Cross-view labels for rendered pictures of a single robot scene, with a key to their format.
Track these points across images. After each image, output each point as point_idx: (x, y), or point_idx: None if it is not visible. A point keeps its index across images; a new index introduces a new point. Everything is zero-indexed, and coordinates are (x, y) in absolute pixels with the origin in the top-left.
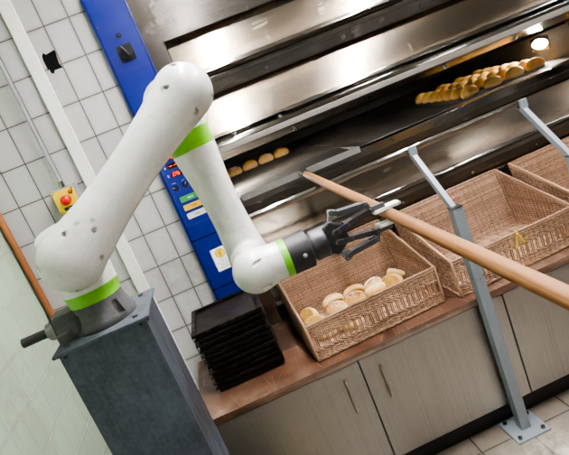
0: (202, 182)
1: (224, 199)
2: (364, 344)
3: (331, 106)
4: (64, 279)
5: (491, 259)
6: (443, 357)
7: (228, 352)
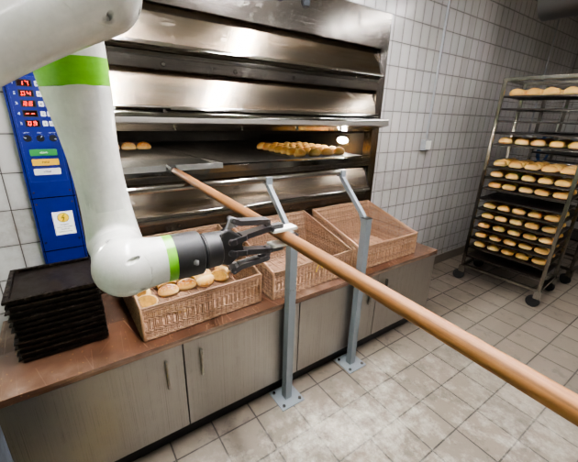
0: (78, 135)
1: (104, 167)
2: (191, 329)
3: (213, 122)
4: None
5: (467, 339)
6: (249, 344)
7: (47, 323)
